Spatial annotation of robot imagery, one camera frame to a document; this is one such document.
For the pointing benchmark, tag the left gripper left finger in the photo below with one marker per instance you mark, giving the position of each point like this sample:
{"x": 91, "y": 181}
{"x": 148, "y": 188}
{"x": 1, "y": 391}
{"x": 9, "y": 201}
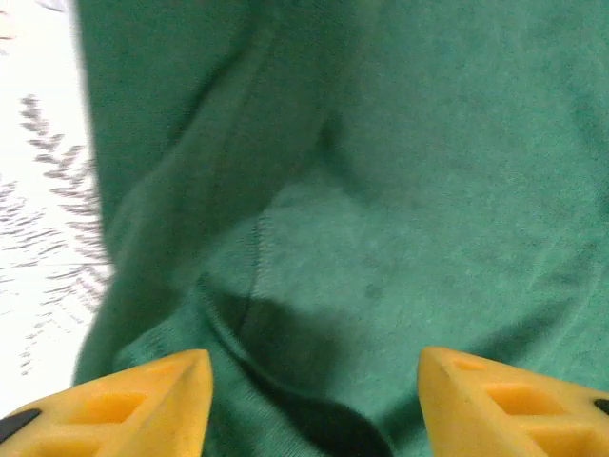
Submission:
{"x": 119, "y": 414}

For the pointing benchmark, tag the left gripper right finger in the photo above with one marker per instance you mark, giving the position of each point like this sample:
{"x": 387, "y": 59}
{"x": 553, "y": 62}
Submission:
{"x": 514, "y": 414}

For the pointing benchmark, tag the green t-shirt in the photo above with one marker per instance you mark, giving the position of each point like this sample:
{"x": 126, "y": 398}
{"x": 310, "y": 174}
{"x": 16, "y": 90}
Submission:
{"x": 380, "y": 166}

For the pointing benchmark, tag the floral tablecloth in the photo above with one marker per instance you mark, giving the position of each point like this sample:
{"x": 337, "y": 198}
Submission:
{"x": 38, "y": 214}

